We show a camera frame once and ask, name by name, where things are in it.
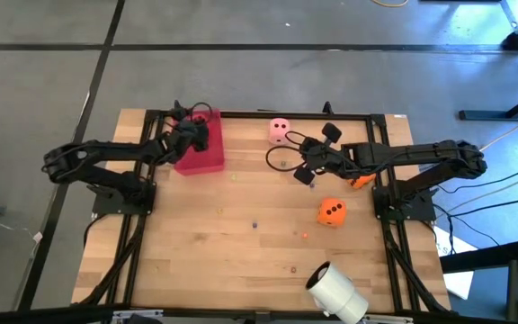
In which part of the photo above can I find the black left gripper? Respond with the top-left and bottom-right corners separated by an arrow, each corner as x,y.
159,110 -> 210,165

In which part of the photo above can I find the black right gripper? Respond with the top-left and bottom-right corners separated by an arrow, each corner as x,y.
292,121 -> 355,186

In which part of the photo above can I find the pink plastic bin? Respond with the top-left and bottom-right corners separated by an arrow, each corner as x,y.
173,109 -> 227,176

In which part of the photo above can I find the large orange foam die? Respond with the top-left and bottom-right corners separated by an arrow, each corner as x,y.
316,197 -> 347,228
347,173 -> 377,190

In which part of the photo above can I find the large pink foam die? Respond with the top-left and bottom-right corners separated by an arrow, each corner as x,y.
268,117 -> 292,146

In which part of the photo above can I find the white cylindrical lamp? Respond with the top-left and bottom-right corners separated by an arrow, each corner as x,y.
304,260 -> 371,324

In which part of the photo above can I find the black desk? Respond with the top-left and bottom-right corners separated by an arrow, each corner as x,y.
459,0 -> 518,122

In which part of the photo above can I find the white paper sheet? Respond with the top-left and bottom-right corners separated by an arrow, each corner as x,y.
433,224 -> 478,301

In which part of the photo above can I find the black beam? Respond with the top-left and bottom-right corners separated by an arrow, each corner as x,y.
438,238 -> 518,275

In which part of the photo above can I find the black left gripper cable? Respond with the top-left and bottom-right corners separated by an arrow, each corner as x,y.
188,102 -> 215,126

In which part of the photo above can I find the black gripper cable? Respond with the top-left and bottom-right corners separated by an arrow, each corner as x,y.
264,130 -> 308,174
188,102 -> 215,126

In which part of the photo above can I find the black aluminium table frame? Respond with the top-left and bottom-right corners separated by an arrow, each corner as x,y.
72,101 -> 453,316

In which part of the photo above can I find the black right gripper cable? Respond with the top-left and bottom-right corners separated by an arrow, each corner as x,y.
264,130 -> 308,174

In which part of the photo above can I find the black floor cable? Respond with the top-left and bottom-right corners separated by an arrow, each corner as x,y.
438,165 -> 518,195
433,195 -> 518,248

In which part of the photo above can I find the silver metal bracket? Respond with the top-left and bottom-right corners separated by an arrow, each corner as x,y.
110,308 -> 165,324
361,314 -> 415,324

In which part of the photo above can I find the yellow extension cable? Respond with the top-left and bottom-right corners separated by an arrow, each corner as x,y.
478,121 -> 518,154

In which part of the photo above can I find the grey floor cable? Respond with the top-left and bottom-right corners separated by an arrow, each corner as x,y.
459,166 -> 518,206

